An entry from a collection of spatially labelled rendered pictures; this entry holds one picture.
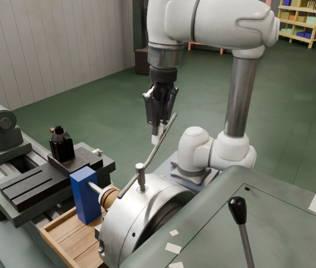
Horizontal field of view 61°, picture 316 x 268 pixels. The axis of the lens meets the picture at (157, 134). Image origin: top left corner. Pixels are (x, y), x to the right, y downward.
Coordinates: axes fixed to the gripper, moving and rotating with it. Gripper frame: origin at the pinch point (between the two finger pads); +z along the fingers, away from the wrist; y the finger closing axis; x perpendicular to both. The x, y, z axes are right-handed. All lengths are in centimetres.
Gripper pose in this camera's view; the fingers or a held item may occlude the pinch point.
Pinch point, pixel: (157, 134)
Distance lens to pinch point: 79.5
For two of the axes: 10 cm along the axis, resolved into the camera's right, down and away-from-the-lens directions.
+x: 7.4, 3.5, -5.8
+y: -6.7, 2.8, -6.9
